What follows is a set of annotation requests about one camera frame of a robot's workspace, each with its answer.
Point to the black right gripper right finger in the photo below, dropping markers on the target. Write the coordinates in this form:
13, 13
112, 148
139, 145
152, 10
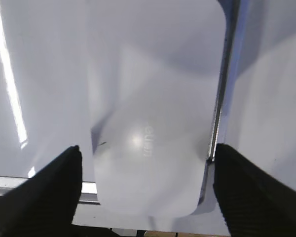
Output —
253, 203

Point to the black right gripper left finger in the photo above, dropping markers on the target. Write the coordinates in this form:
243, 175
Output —
44, 205

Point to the white framed whiteboard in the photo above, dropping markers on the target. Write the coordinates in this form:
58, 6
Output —
44, 88

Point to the white whiteboard eraser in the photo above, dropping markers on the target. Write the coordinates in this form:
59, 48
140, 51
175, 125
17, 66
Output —
153, 73

